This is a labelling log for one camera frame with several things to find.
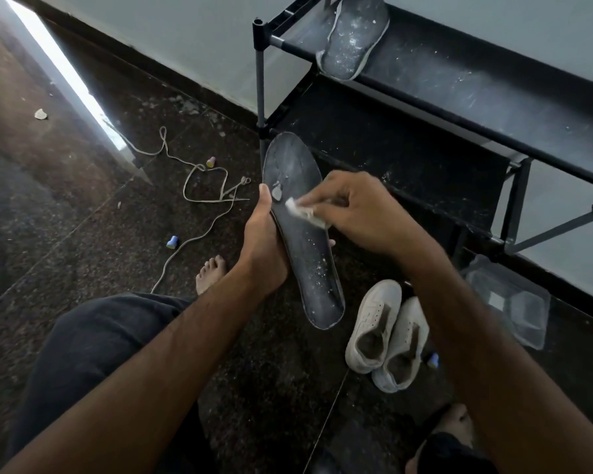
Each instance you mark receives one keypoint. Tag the white sneaker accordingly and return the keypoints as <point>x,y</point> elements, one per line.
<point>405,350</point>
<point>373,325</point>

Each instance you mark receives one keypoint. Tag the person's foot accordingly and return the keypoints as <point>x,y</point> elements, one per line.
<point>452,424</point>
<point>210,275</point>

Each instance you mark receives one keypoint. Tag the person's right foot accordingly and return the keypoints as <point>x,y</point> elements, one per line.
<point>452,424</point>

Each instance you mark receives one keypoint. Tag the person's left foot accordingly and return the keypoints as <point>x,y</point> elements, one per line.
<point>210,275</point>

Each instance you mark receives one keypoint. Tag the dark grey shoe insole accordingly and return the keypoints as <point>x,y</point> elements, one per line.
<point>306,261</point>

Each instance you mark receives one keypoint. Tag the person's right fingers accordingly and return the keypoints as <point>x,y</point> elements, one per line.
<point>333,197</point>

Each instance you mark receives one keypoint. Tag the person's right leg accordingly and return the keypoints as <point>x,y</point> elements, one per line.
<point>449,456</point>

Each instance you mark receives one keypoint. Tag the person's left leg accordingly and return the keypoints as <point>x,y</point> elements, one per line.
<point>89,355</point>

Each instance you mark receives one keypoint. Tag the person's left hand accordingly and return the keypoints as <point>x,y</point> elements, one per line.
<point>262,251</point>

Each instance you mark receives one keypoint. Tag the person's right hand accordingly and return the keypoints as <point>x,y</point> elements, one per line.
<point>370,214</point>

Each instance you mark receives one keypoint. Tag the small blue cap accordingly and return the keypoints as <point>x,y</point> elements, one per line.
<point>172,242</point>
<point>433,360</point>

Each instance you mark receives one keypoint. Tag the small white cleaning wipe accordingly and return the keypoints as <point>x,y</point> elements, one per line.
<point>301,212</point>

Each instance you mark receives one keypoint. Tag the white paper scrap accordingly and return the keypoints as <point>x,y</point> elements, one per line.
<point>40,113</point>

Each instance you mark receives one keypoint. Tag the person's left forearm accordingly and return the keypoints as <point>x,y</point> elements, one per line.
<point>153,370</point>

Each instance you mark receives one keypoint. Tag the person's left thumb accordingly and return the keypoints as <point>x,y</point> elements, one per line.
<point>266,204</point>

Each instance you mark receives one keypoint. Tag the white shoelace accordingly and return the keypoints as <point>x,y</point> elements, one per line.
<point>164,143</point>
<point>197,237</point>

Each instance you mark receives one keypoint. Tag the clear plastic container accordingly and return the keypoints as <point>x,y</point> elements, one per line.
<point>514,301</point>

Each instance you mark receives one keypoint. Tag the black metal shoe rack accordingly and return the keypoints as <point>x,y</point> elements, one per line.
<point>425,83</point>

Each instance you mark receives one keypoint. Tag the dusty grey shoe insole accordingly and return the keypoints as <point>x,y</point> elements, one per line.
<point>353,39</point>

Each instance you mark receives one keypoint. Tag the person's right forearm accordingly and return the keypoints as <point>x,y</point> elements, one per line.
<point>494,370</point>

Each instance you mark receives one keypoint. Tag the small yellow pink cap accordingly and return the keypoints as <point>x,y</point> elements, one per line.
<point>211,162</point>

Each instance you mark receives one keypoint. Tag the person's leg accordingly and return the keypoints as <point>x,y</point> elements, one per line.
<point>89,355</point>
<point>449,456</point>

